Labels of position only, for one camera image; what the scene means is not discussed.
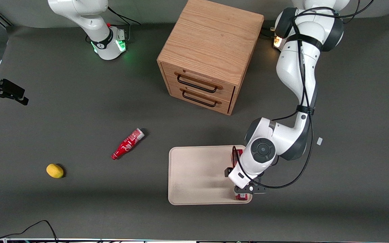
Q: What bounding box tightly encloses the yellow lemon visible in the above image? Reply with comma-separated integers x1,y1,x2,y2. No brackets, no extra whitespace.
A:
46,164,64,179

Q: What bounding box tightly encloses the black table edge cable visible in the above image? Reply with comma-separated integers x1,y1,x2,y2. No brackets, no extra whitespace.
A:
0,220,58,243

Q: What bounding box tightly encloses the black right arm base cable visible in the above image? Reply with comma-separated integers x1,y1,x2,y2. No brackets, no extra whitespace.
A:
107,6,141,44

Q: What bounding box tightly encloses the cream rectangular tray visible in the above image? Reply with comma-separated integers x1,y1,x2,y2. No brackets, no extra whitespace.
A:
168,145,253,206

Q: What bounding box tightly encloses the red tartan cookie box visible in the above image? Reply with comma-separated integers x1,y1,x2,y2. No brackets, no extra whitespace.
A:
231,148,249,201

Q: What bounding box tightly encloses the oak wooden drawer cabinet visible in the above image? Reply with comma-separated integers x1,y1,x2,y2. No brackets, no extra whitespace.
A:
157,0,265,116

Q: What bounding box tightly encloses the black arm base cable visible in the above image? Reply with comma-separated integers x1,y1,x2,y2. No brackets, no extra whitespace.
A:
261,26,278,39
107,6,141,44

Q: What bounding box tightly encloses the red plastic soda bottle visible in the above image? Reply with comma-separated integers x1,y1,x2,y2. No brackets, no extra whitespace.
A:
111,128,145,160

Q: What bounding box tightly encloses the grey table mat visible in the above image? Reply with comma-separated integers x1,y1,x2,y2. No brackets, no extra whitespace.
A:
0,13,389,241

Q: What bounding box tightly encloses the wooden drawer front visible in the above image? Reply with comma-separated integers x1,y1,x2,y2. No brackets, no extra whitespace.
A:
162,63,236,102
168,84,232,114

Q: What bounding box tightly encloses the black left arm base cable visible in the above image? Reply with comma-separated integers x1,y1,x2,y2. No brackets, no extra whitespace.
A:
261,26,278,39

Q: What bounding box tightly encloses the black metal drawer handle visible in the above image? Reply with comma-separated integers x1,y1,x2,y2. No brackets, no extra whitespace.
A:
182,90,217,108
177,75,217,93

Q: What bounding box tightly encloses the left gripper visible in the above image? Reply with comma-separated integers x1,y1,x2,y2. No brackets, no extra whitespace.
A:
225,158,268,195

